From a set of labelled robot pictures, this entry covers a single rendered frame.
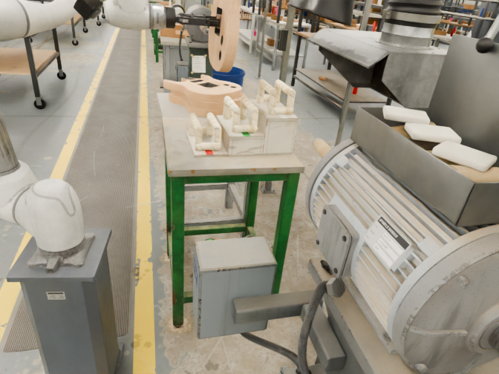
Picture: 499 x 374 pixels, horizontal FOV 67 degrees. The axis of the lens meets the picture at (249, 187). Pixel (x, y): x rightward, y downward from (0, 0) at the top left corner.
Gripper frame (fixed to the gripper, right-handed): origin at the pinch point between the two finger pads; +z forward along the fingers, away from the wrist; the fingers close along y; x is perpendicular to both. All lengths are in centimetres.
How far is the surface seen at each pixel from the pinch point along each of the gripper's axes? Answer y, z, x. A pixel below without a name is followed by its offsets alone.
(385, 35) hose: 89, 15, 9
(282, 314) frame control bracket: 109, -6, -44
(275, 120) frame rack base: 13.8, 25.2, -36.0
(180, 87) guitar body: -64, -6, -44
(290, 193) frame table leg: 27, 32, -65
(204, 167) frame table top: 23, -7, -52
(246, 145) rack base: 14, 13, -47
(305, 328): 117, -6, -38
